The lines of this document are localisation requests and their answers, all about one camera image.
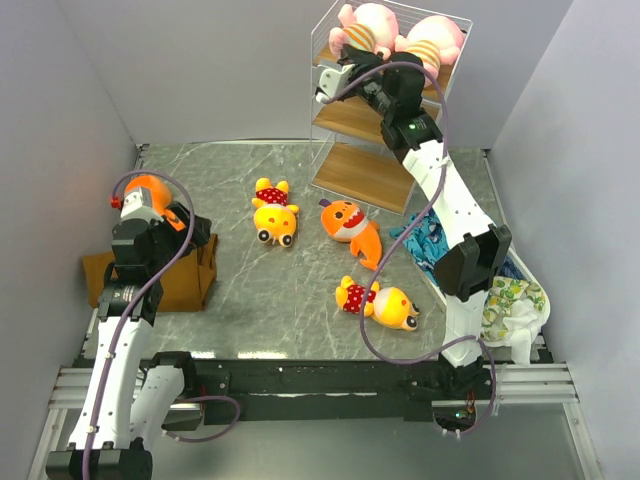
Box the white oval tray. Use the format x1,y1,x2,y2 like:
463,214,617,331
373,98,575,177
424,249,552,351

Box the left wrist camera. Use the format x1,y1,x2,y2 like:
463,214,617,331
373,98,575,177
111,187,160,223

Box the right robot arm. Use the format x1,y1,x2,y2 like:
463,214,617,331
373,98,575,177
330,45,512,399

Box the brown folded cloth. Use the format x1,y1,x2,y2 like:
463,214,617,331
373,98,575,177
82,233,218,313

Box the yellow green print cloth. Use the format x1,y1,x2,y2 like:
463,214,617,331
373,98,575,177
484,276,550,309

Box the orange shark plush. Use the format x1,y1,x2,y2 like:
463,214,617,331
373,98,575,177
318,199,383,271
124,175,172,221

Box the white wire wooden shelf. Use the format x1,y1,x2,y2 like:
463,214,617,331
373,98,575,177
310,1,473,215

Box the large pink striped plush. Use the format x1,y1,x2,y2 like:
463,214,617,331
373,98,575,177
394,15,466,80

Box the small pink striped plush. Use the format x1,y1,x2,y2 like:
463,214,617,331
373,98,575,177
328,3,399,60

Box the white cloth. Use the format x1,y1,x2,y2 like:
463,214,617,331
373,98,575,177
481,299,550,366

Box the blue shark print garment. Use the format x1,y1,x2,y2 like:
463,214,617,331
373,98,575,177
389,209,526,286

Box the yellow plush red dress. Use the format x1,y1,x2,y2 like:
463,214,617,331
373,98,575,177
252,177,299,248

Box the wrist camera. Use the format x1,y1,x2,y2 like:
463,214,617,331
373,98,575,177
312,59,354,104
111,187,160,223

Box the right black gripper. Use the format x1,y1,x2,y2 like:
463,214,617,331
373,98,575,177
334,43,394,120

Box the yellow plush polka dress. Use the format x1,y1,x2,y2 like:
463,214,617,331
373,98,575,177
335,276,420,331

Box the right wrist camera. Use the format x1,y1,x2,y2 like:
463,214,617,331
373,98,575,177
312,59,354,104

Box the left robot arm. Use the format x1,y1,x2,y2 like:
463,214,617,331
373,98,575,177
45,202,211,479

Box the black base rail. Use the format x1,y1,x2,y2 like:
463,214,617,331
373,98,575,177
49,347,581,444

